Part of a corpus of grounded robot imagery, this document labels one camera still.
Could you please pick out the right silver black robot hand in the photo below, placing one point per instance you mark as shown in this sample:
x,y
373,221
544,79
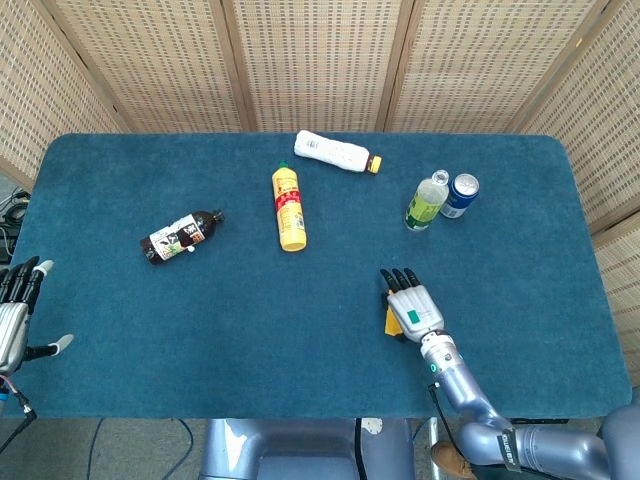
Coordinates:
x,y
417,310

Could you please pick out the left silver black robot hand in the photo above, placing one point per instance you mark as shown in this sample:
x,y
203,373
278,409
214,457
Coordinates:
x,y
12,325

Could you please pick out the small yellow object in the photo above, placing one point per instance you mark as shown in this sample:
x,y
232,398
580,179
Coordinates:
x,y
390,325

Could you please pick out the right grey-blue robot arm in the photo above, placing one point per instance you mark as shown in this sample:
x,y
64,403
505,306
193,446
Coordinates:
x,y
465,390

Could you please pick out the clear bottle green label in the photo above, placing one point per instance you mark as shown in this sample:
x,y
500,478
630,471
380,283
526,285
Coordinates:
x,y
424,207

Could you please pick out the blue drink can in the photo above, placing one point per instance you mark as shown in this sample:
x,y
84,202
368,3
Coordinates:
x,y
460,200

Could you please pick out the brown leather shoe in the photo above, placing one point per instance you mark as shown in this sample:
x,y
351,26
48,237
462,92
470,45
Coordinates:
x,y
450,457

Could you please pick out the yellow plastic bottle red label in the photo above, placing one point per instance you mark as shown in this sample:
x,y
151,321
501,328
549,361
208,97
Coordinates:
x,y
290,215

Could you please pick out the blue felt table cover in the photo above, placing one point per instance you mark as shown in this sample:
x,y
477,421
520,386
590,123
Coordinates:
x,y
250,325

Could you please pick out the white-wrapped bottle yellow cap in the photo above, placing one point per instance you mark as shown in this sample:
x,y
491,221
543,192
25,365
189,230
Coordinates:
x,y
330,150

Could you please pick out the grey-blue robot torso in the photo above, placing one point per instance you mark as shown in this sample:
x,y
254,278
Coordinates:
x,y
300,450

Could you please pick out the dark tea bottle black cap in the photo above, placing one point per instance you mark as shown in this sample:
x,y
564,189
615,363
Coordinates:
x,y
175,240

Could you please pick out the woven rattan screen panel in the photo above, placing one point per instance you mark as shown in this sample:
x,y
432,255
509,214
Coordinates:
x,y
480,65
600,125
622,300
320,60
160,65
35,100

